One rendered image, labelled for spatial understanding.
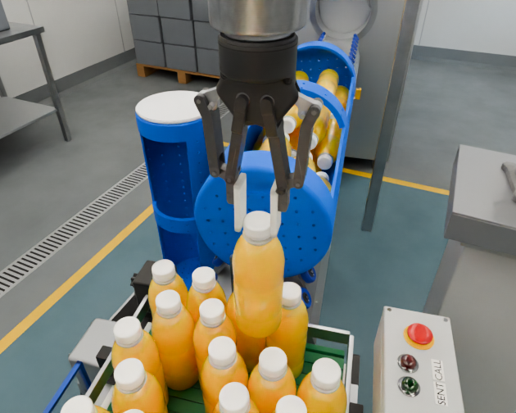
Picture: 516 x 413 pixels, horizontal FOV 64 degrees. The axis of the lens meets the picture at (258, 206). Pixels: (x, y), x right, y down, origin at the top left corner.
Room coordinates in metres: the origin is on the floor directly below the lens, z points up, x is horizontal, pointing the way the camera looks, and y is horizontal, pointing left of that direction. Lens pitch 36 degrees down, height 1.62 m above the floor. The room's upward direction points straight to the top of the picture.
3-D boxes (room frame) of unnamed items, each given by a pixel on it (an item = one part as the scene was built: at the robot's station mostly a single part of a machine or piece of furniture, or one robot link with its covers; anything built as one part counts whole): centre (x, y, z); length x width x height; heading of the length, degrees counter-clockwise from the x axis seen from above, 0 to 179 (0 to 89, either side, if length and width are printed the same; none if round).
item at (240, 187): (0.41, 0.02, 1.32); 0.03 x 0.01 x 0.07; 166
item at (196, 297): (0.49, 0.09, 1.00); 0.07 x 0.07 x 0.19
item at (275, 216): (0.40, -0.02, 1.32); 0.03 x 0.01 x 0.07; 166
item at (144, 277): (0.60, 0.21, 0.95); 0.10 x 0.07 x 0.10; 76
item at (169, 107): (1.40, 0.30, 1.03); 0.28 x 0.28 x 0.01
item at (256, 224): (0.41, 0.00, 1.28); 0.04 x 0.04 x 0.02
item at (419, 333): (0.38, -0.24, 1.11); 0.04 x 0.04 x 0.01
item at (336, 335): (0.52, 0.02, 0.96); 0.40 x 0.01 x 0.03; 76
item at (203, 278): (0.49, 0.09, 1.10); 0.04 x 0.04 x 0.02
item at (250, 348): (0.48, 0.02, 1.00); 0.07 x 0.07 x 0.19
